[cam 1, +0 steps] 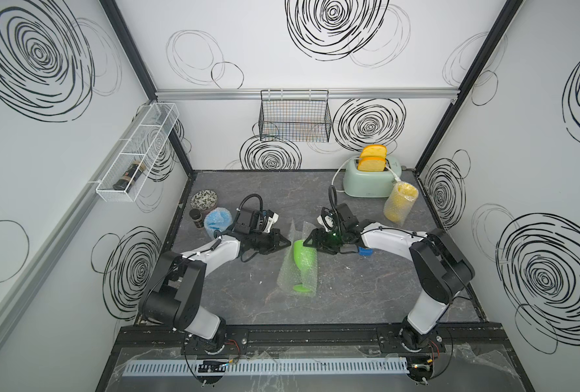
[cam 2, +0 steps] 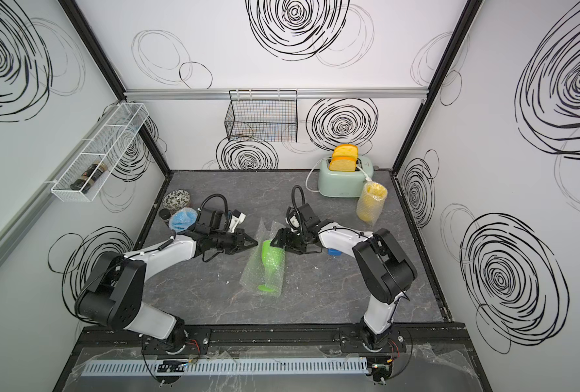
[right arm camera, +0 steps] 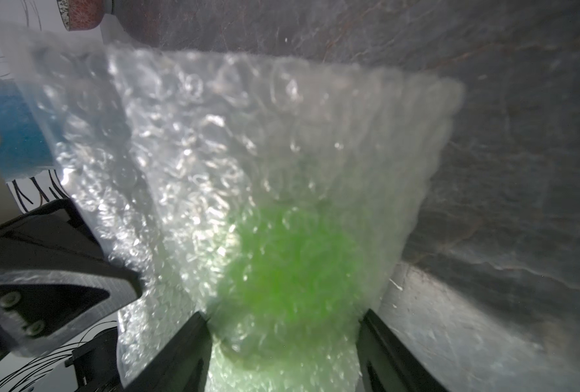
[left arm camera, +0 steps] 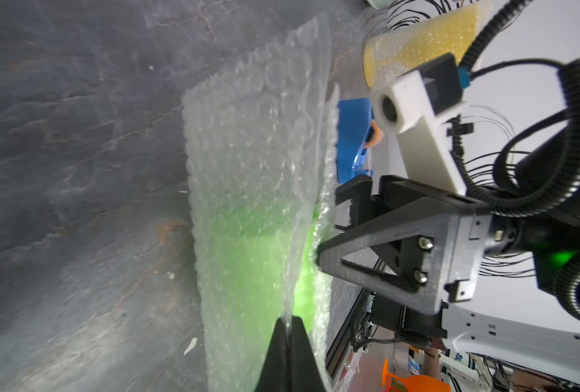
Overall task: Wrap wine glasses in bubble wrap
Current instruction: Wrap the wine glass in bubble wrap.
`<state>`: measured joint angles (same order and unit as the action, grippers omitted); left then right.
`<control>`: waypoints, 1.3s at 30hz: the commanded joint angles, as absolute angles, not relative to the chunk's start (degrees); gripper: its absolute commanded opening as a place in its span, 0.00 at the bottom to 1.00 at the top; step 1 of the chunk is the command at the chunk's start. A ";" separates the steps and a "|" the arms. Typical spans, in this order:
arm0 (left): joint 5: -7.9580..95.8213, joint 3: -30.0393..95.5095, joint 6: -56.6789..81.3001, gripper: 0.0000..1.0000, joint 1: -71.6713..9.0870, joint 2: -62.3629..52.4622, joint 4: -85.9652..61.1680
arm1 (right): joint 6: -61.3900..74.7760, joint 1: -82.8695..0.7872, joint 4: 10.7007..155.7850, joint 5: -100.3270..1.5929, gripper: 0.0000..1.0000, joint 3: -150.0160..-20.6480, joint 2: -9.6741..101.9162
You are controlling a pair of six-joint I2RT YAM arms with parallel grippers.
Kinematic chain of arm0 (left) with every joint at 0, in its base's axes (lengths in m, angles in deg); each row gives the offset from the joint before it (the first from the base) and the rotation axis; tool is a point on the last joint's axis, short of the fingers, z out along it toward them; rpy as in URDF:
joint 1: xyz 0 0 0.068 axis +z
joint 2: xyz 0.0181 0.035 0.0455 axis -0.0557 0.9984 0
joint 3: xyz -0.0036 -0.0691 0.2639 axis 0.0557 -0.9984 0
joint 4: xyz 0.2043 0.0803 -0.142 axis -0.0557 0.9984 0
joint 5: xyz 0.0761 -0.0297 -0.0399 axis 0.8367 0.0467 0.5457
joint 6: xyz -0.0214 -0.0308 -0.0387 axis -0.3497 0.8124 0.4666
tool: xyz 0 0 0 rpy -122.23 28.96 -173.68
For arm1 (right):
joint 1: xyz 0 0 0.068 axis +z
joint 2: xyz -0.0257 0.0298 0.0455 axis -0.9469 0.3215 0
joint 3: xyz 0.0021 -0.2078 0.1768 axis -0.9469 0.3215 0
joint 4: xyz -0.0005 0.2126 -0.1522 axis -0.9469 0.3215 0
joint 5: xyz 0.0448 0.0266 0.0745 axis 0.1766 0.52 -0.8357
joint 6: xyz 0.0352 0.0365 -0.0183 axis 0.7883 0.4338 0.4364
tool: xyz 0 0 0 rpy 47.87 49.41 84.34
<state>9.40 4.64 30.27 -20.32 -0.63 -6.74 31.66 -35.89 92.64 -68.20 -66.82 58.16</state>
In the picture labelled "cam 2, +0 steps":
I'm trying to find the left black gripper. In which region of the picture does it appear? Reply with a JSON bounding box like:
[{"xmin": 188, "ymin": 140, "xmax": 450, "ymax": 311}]
[{"xmin": 210, "ymin": 229, "xmax": 258, "ymax": 253}]

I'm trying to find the green plastic wine glass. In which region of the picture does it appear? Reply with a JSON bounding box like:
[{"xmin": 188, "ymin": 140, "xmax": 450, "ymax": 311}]
[{"xmin": 258, "ymin": 240, "xmax": 286, "ymax": 296}]

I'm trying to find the blue tape dispenser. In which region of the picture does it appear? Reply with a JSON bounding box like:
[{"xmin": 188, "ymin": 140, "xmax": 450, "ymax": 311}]
[{"xmin": 327, "ymin": 248, "xmax": 342, "ymax": 256}]

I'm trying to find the blue plastic wine glass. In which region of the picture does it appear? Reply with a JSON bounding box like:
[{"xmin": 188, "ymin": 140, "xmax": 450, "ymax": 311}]
[{"xmin": 169, "ymin": 207, "xmax": 198, "ymax": 231}]

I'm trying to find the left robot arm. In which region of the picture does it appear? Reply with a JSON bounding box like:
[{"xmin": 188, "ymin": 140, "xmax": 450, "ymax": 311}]
[{"xmin": 74, "ymin": 208, "xmax": 257, "ymax": 341}]

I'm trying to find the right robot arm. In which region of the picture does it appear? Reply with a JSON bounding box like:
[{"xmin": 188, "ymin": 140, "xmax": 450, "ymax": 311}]
[{"xmin": 271, "ymin": 204, "xmax": 418, "ymax": 351}]

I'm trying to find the mint green toaster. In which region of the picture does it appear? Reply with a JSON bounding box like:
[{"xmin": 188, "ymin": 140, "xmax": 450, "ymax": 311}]
[{"xmin": 317, "ymin": 155, "xmax": 374, "ymax": 199}]

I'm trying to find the patterned small bowl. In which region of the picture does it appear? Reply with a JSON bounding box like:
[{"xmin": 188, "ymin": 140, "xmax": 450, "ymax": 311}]
[{"xmin": 162, "ymin": 189, "xmax": 191, "ymax": 214}]

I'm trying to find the dark spice bottle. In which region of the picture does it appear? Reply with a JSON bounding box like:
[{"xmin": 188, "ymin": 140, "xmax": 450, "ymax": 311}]
[{"xmin": 157, "ymin": 208, "xmax": 172, "ymax": 226}]

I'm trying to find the front toast slice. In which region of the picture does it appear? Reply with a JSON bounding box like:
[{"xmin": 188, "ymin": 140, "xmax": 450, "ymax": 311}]
[{"xmin": 328, "ymin": 156, "xmax": 357, "ymax": 172}]

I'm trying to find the toast slice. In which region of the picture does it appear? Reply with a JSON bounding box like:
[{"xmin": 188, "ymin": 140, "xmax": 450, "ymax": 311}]
[
  {"xmin": 332, "ymin": 144, "xmax": 359, "ymax": 161},
  {"xmin": 328, "ymin": 156, "xmax": 357, "ymax": 172}
]

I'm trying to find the back toast slice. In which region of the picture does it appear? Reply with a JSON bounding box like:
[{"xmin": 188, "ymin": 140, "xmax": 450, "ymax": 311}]
[{"xmin": 332, "ymin": 144, "xmax": 359, "ymax": 161}]

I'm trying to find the dark bottle in shelf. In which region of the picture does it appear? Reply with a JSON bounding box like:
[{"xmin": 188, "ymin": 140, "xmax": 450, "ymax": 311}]
[{"xmin": 69, "ymin": 162, "xmax": 107, "ymax": 194}]

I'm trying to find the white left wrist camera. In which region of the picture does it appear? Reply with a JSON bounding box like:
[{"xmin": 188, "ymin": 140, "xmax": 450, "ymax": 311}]
[{"xmin": 228, "ymin": 210, "xmax": 246, "ymax": 233}]

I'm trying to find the white toaster cable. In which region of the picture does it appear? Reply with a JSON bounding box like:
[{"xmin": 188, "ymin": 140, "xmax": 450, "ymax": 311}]
[{"xmin": 305, "ymin": 157, "xmax": 331, "ymax": 194}]

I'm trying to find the black wire basket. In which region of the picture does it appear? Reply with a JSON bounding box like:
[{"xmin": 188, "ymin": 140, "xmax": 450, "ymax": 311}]
[{"xmin": 224, "ymin": 89, "xmax": 299, "ymax": 142}]

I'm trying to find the white wire shelf basket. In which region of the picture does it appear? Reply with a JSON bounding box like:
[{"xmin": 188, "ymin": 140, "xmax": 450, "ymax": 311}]
[{"xmin": 51, "ymin": 102, "xmax": 149, "ymax": 203}]

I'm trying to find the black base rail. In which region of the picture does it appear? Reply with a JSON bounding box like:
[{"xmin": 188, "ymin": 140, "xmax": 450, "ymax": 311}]
[{"xmin": 72, "ymin": 323, "xmax": 473, "ymax": 355}]

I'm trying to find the white slotted cable duct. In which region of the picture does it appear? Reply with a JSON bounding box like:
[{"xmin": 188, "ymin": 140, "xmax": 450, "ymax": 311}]
[{"xmin": 81, "ymin": 358, "xmax": 369, "ymax": 377}]

